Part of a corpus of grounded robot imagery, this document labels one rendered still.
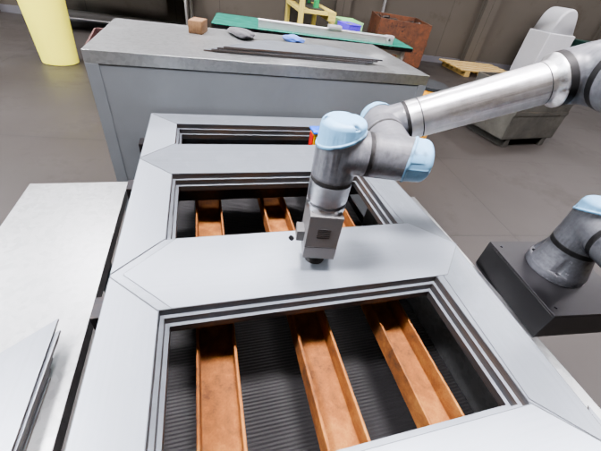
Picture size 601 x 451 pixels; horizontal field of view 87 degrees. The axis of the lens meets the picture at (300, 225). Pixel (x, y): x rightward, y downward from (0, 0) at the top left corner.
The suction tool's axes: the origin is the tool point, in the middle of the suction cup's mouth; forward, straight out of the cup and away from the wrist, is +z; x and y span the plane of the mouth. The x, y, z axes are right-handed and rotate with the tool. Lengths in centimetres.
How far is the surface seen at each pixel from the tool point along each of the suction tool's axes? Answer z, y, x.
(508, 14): -25, -762, 487
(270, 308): 1.9, 11.8, -8.7
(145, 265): -0.7, 5.1, -33.2
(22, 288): 11, 3, -60
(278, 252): -0.9, -0.6, -7.6
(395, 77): -18, -91, 39
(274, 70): -17, -80, -12
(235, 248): -0.8, -1.1, -16.7
